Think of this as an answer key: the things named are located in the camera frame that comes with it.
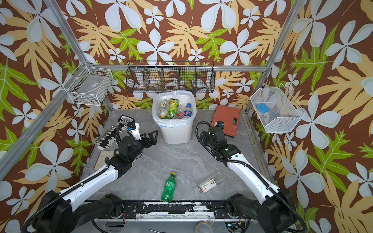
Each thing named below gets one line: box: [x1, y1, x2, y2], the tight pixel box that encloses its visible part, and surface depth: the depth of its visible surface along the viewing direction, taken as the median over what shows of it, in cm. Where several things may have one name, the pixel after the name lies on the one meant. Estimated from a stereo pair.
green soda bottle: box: [160, 171, 177, 203], surface depth 80 cm
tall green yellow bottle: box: [167, 98, 179, 120], surface depth 92 cm
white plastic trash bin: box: [152, 90, 197, 144], surface depth 89 cm
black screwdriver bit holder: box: [95, 115, 136, 150], surface depth 107 cm
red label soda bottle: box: [177, 101, 184, 119], surface depth 95 cm
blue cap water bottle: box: [183, 102, 193, 117], surface depth 88 cm
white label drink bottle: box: [158, 98, 170, 119], surface depth 84 cm
